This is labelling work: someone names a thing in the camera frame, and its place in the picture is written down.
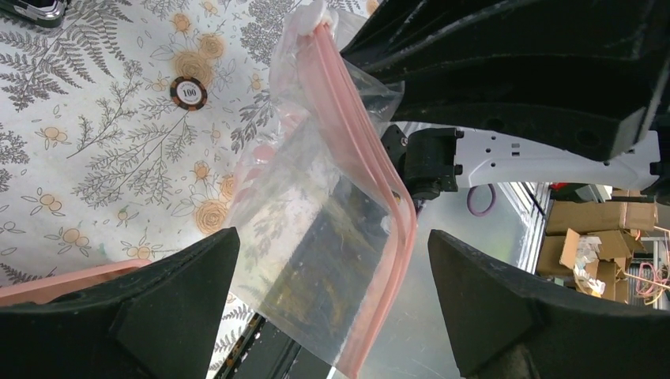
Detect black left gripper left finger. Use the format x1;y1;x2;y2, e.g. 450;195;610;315
1;228;240;378

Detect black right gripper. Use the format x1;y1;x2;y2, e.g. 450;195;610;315
341;0;669;161

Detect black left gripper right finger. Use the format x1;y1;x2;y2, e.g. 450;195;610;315
427;230;669;378

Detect clear zip top bag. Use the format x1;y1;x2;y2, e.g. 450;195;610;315
227;1;416;378

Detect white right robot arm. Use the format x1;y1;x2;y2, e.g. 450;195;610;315
341;0;669;205

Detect cardboard boxes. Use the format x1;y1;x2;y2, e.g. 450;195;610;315
536;201;657;304

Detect pink plastic basket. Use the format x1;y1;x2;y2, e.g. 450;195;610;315
1;258;152;306

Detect loose poker chip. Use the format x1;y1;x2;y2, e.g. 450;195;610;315
169;76;208;111

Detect black poker chip case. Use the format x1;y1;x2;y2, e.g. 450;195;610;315
1;0;70;28

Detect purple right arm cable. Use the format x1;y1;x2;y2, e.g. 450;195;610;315
466;182;497;218

